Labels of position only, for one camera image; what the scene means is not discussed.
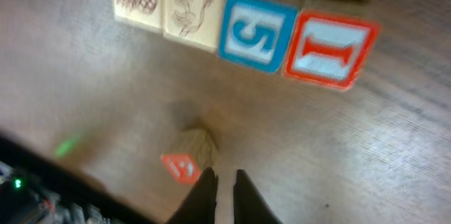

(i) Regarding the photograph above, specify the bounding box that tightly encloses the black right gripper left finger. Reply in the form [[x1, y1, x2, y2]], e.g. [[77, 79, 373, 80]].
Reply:
[[166, 168, 218, 224]]

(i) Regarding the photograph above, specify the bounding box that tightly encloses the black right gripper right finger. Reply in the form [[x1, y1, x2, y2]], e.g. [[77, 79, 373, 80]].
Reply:
[[233, 169, 281, 224]]

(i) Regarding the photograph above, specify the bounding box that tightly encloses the wooden block green R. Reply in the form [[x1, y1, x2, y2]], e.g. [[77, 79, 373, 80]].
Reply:
[[160, 128, 218, 185]]

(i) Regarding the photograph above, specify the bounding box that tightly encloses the wooden block red I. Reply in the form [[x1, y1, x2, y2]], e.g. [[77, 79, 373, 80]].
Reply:
[[282, 0, 381, 91]]

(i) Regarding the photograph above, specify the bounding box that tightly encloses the wooden block blue 5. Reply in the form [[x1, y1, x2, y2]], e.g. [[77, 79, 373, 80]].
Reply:
[[218, 0, 304, 74]]

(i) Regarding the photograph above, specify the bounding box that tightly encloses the wooden block green N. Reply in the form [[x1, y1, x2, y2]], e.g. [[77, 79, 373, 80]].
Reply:
[[163, 0, 226, 51]]

